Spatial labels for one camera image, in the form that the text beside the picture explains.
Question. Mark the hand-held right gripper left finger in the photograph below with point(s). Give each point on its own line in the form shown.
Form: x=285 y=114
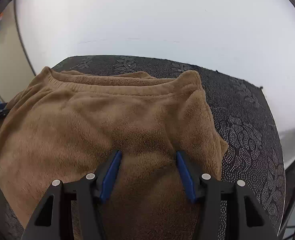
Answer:
x=111 y=175

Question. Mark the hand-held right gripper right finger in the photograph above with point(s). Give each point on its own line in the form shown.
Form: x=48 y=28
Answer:
x=185 y=175

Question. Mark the brown fleece pants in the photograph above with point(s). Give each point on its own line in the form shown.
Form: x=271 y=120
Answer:
x=87 y=125

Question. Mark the black perforated metal table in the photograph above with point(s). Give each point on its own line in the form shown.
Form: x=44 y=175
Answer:
x=250 y=130

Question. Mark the black metal mesh chair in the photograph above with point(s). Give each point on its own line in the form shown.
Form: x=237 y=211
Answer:
x=293 y=177

